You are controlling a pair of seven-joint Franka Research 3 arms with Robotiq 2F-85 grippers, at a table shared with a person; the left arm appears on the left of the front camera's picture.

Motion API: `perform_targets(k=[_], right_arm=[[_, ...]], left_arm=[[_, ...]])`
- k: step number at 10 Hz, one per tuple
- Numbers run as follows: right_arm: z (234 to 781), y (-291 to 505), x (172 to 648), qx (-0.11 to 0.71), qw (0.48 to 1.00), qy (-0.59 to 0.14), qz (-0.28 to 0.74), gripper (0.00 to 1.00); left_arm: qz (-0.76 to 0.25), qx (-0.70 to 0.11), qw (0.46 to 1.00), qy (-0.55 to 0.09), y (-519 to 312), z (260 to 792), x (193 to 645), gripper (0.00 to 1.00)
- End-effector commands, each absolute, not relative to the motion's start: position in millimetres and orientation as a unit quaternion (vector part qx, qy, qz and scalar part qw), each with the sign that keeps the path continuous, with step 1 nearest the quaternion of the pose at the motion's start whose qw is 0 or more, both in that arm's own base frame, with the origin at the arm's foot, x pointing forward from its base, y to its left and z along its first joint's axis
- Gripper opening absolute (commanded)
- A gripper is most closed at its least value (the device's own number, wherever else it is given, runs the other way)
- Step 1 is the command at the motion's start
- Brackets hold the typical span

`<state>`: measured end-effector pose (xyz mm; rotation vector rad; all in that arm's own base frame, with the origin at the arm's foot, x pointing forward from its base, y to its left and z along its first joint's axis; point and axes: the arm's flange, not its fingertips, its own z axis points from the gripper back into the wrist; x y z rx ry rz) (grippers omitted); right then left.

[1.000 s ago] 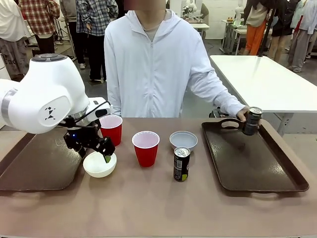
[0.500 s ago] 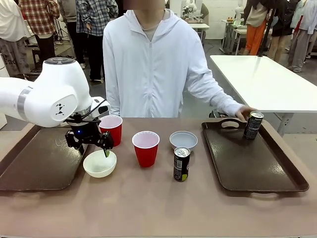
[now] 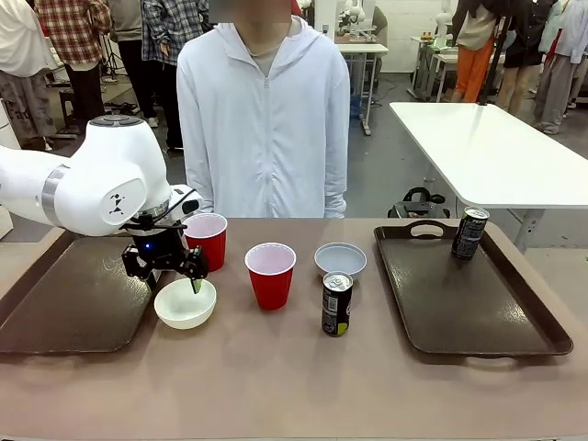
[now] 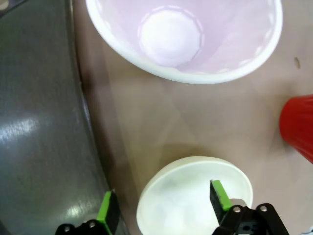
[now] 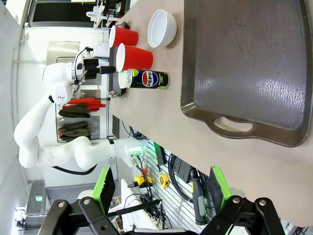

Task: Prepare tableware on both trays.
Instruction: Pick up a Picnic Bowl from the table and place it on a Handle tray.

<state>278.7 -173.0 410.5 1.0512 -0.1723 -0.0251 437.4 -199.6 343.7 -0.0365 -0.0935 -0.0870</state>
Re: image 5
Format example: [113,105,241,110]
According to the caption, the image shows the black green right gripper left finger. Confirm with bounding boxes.
[41,166,120,235]

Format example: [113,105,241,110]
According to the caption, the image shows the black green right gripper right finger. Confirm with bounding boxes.
[200,165,287,235]

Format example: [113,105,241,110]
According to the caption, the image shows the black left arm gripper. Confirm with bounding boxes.
[84,58,116,80]

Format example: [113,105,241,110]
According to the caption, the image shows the red plastic cup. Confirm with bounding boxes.
[109,25,139,48]
[115,43,154,72]

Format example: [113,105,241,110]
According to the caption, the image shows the black Pepsi can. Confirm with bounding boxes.
[126,69,170,90]

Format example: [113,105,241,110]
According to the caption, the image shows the white ceramic bowl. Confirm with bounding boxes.
[147,9,178,48]

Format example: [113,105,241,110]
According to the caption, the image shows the dark brown serving tray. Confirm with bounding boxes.
[109,21,130,98]

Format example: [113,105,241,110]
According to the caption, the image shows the small white bowl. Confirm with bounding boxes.
[118,70,133,89]

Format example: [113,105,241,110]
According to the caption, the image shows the white board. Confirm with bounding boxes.
[120,178,160,231]

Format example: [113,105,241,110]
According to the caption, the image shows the red hanging items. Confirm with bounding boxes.
[62,97,107,112]

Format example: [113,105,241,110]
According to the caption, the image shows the black rod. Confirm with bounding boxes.
[107,199,162,217]

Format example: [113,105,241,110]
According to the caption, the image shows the yellow emergency stop box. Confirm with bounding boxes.
[134,174,154,189]

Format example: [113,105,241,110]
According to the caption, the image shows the dark green hanging gloves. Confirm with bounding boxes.
[58,102,92,143]

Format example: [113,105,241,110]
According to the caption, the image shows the yellow tape measure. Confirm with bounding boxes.
[158,173,170,189]

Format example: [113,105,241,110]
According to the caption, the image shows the large brown serving tray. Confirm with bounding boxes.
[180,0,313,148]

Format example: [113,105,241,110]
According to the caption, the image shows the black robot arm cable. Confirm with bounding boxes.
[52,163,98,175]

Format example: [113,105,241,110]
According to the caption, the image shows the coiled black cable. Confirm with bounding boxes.
[168,153,198,202]

